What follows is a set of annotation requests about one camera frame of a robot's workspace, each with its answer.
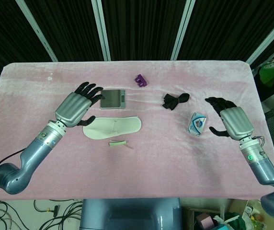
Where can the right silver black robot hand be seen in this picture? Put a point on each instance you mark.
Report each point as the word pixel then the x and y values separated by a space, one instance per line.
pixel 237 122

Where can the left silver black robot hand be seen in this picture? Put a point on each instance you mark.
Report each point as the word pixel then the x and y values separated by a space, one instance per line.
pixel 71 110

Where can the left blue robot arm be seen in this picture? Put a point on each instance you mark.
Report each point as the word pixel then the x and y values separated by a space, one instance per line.
pixel 31 153

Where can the right blue robot arm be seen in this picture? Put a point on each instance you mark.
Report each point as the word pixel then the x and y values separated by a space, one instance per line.
pixel 259 167

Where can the white blue soap box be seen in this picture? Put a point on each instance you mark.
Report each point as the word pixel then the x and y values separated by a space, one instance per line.
pixel 197 124

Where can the silver digital pocket scale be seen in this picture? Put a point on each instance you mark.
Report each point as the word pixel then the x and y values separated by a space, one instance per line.
pixel 113 100

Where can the white flat slipper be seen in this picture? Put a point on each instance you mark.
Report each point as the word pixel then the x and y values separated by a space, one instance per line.
pixel 117 127

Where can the green plastic sign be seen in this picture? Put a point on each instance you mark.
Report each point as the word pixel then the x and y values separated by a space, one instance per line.
pixel 270 74

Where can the black tied cloth bundle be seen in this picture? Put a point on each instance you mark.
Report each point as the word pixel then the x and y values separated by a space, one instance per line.
pixel 173 100

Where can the purple plastic block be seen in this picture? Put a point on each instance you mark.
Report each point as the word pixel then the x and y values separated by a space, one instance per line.
pixel 140 80

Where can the pink fleece table cloth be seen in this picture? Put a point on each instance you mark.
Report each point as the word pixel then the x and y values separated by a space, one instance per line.
pixel 151 167

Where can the green cloth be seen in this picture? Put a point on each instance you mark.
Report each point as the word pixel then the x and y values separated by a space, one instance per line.
pixel 234 222

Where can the brown cardboard box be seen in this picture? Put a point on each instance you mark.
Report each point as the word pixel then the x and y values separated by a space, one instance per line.
pixel 192 215

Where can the small pink box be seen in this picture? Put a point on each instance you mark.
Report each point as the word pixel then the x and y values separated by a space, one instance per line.
pixel 204 221

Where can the blue robot torso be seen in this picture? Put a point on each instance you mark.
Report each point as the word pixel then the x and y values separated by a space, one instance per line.
pixel 127 215

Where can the white aluminium partition post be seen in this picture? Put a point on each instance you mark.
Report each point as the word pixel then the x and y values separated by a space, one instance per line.
pixel 38 31
pixel 102 31
pixel 268 40
pixel 182 31

